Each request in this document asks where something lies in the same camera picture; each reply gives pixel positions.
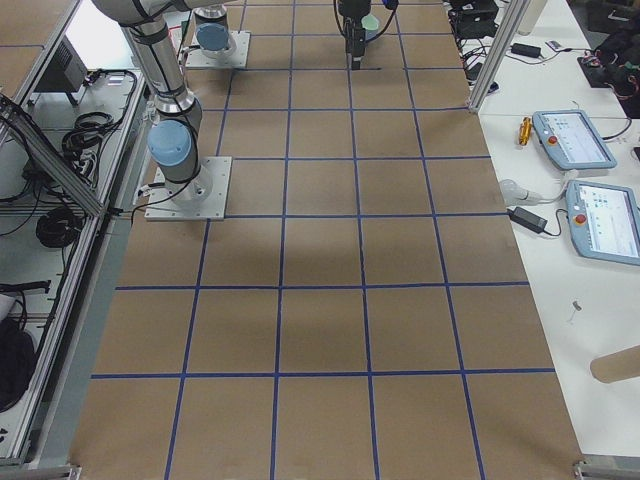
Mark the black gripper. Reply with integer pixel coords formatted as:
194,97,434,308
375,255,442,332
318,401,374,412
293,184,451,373
337,0,371,70

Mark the green bowl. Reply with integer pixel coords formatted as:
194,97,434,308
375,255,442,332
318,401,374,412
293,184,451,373
361,13,380,31

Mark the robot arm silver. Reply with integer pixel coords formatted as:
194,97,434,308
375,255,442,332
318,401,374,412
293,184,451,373
94,1,232,206
193,4,236,58

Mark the blue bowl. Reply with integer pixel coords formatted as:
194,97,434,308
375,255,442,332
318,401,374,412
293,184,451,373
365,30,379,42

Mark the yellow tool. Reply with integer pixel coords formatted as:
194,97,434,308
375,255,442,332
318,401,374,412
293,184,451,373
518,117,532,146

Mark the white light bulb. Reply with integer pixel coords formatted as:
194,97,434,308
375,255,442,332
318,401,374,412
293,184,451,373
499,179,542,206

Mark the far teach pendant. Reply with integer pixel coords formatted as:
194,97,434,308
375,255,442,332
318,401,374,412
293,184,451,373
532,110,617,171

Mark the teach pendant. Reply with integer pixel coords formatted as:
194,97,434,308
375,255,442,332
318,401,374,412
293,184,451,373
532,110,617,171
565,180,639,266

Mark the black power adapter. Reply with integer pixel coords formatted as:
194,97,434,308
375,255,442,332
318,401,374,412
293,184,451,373
508,206,547,234

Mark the near teach pendant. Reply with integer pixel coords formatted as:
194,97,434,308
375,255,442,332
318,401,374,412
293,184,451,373
565,180,639,266

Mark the cardboard tube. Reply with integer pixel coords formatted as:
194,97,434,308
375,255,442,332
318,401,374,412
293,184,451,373
590,345,640,383

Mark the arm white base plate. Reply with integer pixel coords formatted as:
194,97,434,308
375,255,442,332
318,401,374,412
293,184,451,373
183,31,251,70
144,156,232,221

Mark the aluminium frame post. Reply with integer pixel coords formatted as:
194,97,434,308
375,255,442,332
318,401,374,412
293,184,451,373
468,0,530,113

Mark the black cable bundle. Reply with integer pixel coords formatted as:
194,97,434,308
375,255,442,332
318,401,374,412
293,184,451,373
35,204,81,249

